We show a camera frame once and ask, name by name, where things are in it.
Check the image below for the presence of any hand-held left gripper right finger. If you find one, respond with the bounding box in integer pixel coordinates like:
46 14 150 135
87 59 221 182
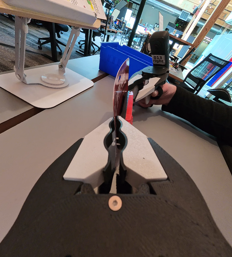
117 115 167 194

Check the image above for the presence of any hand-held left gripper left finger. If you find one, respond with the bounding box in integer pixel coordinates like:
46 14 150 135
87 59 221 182
63 117 116 194

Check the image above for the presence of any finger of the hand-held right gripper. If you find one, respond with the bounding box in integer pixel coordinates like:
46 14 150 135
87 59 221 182
135 77 161 105
128 71 148 96

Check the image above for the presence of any red handheld toy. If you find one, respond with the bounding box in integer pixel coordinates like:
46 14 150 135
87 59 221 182
112 58 134 175

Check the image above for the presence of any person's right forearm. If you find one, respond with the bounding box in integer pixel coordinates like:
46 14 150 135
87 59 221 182
161 85 232 152

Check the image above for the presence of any person's right hand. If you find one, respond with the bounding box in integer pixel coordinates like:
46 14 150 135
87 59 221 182
137 84 178 108

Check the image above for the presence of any wooden side table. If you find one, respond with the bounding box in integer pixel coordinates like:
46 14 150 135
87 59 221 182
168 66 186 83

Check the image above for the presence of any black printed box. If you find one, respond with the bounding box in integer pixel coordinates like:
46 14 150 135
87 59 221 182
142 33 151 55

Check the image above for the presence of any blue plastic bin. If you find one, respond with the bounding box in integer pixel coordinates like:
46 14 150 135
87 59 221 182
99 42 153 78

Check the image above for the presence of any slim black chair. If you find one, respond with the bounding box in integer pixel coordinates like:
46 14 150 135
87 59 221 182
179 48 196 65

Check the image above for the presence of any black mesh back chair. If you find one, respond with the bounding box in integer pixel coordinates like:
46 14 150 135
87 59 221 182
181 53 231 95

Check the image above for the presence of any black pole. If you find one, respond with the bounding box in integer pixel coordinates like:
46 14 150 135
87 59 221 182
127 0 146 47

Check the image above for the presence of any metal vent grille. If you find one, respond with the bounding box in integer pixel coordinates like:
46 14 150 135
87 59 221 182
178 10 191 20

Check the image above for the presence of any black chair armrest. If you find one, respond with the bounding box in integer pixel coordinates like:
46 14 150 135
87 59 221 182
207 88 232 104

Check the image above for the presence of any stack of blue red crates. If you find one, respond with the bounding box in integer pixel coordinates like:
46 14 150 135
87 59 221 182
205 56 232 87

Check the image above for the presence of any black office chair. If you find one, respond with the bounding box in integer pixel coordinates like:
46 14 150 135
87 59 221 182
38 23 69 55

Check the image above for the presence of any wooden stand top board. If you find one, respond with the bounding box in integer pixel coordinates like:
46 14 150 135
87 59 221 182
0 0 101 29

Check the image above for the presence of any wooden post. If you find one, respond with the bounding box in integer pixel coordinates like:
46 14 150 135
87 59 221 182
179 0 232 65

